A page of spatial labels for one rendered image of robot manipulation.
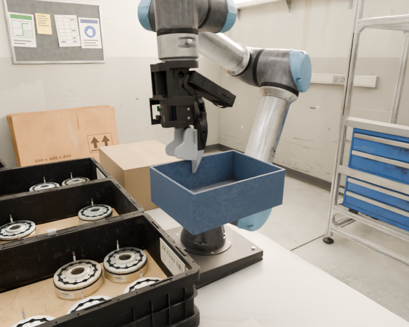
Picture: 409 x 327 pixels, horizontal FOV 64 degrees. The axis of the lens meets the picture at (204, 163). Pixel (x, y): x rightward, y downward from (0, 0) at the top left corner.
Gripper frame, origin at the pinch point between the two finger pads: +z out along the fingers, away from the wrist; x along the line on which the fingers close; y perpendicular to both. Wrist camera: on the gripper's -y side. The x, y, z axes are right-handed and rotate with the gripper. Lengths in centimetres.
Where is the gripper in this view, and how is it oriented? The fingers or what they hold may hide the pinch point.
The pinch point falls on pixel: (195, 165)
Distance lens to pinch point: 66.3
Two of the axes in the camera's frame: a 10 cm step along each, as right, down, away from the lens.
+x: 5.4, 1.7, -8.2
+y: -8.4, 1.7, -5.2
